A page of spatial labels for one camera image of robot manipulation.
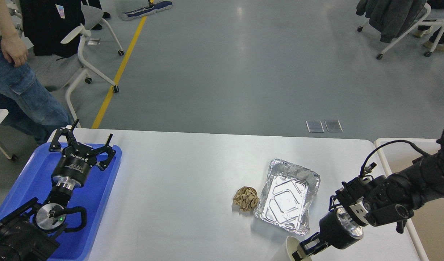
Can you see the beige plastic bin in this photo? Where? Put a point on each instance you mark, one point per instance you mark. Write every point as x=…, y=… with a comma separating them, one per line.
x=428, y=221

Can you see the blue dust mop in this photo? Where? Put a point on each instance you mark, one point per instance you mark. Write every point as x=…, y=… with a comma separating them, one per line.
x=151, y=9

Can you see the bystander in blue jeans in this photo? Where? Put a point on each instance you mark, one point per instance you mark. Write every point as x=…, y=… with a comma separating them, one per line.
x=32, y=110

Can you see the blue plastic tray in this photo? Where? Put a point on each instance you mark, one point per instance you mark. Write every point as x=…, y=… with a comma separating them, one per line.
x=35, y=181

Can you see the floor socket plate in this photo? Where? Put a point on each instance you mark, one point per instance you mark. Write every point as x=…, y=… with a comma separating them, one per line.
x=333, y=126
x=315, y=126

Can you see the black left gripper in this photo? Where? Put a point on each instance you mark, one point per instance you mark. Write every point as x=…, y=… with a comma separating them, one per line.
x=76, y=162

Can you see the aluminium foil tray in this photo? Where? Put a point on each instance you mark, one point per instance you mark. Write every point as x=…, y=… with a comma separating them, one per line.
x=287, y=195

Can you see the seated person legs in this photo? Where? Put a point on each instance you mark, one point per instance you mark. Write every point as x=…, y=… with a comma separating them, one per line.
x=424, y=29

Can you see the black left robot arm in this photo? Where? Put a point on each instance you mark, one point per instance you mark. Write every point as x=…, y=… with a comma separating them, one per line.
x=30, y=232

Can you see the dark grey coat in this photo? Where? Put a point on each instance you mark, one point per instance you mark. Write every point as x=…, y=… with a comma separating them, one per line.
x=390, y=17

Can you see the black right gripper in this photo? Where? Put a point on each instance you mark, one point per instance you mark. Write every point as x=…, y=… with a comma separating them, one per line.
x=337, y=229

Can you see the bystander hand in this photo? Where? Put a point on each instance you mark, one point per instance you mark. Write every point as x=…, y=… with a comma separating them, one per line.
x=13, y=49

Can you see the grey office chair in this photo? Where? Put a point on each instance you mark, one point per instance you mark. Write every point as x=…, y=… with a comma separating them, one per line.
x=55, y=72

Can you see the crumpled brown paper ball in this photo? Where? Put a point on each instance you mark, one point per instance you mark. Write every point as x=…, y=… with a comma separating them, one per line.
x=246, y=198

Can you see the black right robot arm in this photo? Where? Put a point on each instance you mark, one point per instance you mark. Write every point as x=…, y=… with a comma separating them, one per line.
x=376, y=201

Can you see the white paper cup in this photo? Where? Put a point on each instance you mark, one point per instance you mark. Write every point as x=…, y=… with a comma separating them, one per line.
x=287, y=249

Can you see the left floor socket plate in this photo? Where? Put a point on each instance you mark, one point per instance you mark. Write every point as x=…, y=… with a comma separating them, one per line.
x=315, y=126

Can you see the right floor socket plate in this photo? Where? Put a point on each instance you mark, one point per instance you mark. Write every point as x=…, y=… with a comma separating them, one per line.
x=333, y=126

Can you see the black jacket on chair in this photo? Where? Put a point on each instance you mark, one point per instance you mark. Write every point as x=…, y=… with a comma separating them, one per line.
x=47, y=22

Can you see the white chair with coat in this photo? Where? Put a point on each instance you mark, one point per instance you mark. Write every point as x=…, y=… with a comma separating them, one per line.
x=426, y=17

